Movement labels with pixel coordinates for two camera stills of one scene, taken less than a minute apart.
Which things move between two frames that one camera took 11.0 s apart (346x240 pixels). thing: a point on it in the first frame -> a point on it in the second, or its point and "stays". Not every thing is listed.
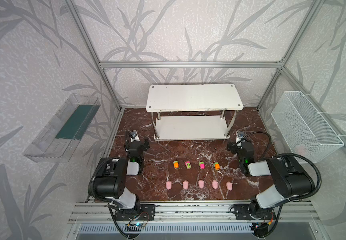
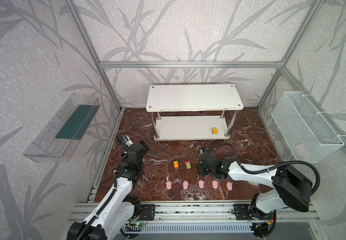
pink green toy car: (188, 164) stays
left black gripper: (135, 143) stays
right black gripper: (240, 145) -> (204, 163)
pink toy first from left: (168, 185) stays
